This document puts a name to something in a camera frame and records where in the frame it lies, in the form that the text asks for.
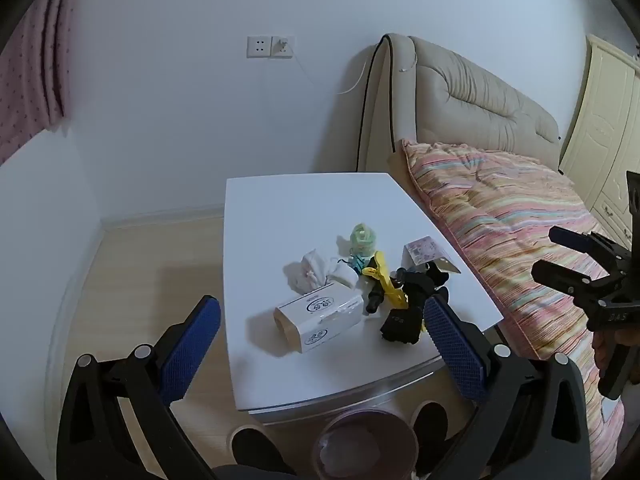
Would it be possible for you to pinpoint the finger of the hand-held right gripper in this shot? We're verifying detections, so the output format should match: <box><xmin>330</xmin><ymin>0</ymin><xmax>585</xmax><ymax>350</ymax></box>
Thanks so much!
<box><xmin>548</xmin><ymin>226</ymin><xmax>632</xmax><ymax>271</ymax></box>
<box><xmin>531</xmin><ymin>259</ymin><xmax>626</xmax><ymax>306</ymax></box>

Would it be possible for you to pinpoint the cream wardrobe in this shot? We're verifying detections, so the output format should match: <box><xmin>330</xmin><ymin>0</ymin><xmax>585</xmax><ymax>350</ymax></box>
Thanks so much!
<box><xmin>557</xmin><ymin>34</ymin><xmax>640</xmax><ymax>251</ymax></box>

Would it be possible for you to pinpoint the yellow plastic clip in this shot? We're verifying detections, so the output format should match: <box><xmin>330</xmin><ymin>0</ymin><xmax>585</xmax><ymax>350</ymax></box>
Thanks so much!
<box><xmin>362</xmin><ymin>251</ymin><xmax>408</xmax><ymax>309</ymax></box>

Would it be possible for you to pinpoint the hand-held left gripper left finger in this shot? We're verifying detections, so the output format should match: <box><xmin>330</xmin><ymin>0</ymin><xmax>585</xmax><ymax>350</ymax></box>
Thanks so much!
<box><xmin>56</xmin><ymin>295</ymin><xmax>222</xmax><ymax>480</ymax></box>

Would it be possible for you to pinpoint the pink translucent trash bin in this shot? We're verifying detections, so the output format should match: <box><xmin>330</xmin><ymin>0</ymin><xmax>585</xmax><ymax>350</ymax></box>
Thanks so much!
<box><xmin>312</xmin><ymin>409</ymin><xmax>418</xmax><ymax>480</ymax></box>

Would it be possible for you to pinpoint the black cloth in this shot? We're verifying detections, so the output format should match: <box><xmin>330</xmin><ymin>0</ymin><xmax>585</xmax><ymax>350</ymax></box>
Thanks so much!
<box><xmin>380</xmin><ymin>280</ymin><xmax>431</xmax><ymax>346</ymax></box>

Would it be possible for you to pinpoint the black plastic hook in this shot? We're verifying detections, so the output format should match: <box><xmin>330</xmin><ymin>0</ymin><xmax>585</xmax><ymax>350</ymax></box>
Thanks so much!
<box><xmin>366</xmin><ymin>267</ymin><xmax>406</xmax><ymax>313</ymax></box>

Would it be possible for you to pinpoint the white tissue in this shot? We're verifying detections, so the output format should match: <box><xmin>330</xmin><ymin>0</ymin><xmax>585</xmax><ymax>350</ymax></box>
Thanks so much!
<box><xmin>285</xmin><ymin>249</ymin><xmax>361</xmax><ymax>295</ymax></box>

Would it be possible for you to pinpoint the striped pink quilt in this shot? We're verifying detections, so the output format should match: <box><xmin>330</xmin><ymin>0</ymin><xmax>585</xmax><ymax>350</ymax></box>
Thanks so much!
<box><xmin>400</xmin><ymin>139</ymin><xmax>626</xmax><ymax>461</ymax></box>

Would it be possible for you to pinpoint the person's right hand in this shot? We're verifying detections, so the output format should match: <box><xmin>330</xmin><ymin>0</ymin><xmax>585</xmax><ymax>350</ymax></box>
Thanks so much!
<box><xmin>592</xmin><ymin>331</ymin><xmax>609</xmax><ymax>378</ymax></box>

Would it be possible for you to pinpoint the beige padded headboard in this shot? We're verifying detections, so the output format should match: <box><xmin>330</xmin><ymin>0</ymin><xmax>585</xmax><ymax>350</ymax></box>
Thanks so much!
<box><xmin>356</xmin><ymin>33</ymin><xmax>561</xmax><ymax>173</ymax></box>

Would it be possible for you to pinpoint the pink dotted curtain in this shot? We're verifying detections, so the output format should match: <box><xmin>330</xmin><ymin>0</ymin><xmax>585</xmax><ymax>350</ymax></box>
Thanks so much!
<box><xmin>0</xmin><ymin>0</ymin><xmax>83</xmax><ymax>166</ymax></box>

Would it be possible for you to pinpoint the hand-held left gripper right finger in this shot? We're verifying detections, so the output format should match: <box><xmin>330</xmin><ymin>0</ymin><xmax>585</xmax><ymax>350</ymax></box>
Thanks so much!
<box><xmin>422</xmin><ymin>294</ymin><xmax>593</xmax><ymax>480</ymax></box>

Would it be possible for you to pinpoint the thin white cable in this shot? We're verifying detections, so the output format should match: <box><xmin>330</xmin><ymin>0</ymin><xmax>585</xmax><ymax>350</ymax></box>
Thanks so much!
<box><xmin>287</xmin><ymin>50</ymin><xmax>418</xmax><ymax>96</ymax></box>

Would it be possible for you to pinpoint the white table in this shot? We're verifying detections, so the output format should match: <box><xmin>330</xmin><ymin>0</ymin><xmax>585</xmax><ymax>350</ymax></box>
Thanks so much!
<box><xmin>223</xmin><ymin>172</ymin><xmax>505</xmax><ymax>423</ymax></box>

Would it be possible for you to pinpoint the white baseboard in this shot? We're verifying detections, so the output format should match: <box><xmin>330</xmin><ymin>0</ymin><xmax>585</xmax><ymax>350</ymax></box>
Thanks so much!
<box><xmin>100</xmin><ymin>205</ymin><xmax>226</xmax><ymax>231</ymax></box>

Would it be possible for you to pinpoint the black shoe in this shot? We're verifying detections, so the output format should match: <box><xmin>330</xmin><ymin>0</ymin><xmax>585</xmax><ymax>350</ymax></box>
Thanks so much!
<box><xmin>410</xmin><ymin>401</ymin><xmax>451</xmax><ymax>476</ymax></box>
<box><xmin>231</xmin><ymin>425</ymin><xmax>301</xmax><ymax>480</ymax></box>

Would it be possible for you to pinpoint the white tissue box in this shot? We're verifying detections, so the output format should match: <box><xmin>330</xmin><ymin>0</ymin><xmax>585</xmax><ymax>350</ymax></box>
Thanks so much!
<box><xmin>273</xmin><ymin>284</ymin><xmax>364</xmax><ymax>353</ymax></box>

